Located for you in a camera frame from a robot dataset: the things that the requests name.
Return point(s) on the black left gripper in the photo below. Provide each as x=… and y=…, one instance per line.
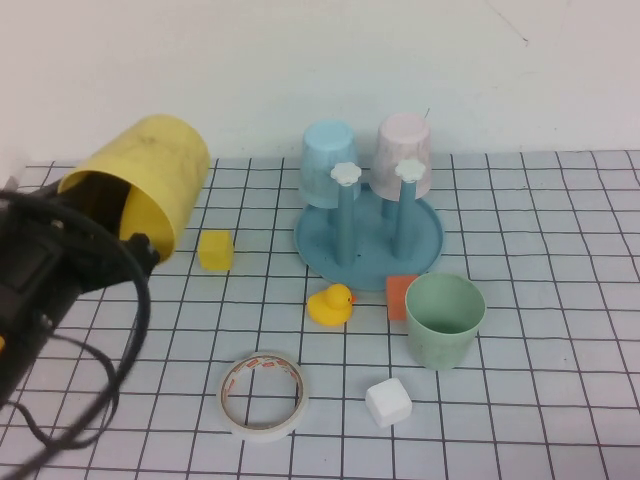
x=35, y=250

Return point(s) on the yellow plastic cup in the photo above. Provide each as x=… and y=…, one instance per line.
x=160, y=150

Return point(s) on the light blue plastic cup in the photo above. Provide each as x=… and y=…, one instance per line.
x=320, y=155

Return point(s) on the blue cup stand with posts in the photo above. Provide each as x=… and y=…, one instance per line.
x=367, y=255

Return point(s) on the light pink plastic cup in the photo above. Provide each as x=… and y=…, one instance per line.
x=400, y=140

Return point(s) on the light green plastic cup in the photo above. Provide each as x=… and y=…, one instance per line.
x=440, y=350

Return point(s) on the yellow foam cube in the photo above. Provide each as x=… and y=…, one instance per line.
x=215, y=252

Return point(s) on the yellow rubber duck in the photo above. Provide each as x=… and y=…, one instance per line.
x=327, y=310

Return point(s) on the white tape roll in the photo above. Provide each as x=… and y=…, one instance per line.
x=260, y=435

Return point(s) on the orange foam cube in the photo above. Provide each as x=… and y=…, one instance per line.
x=396, y=300

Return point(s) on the white foam cube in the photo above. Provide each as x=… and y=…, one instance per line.
x=387, y=405

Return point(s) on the white black-grid table cover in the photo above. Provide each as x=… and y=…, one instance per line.
x=450, y=425

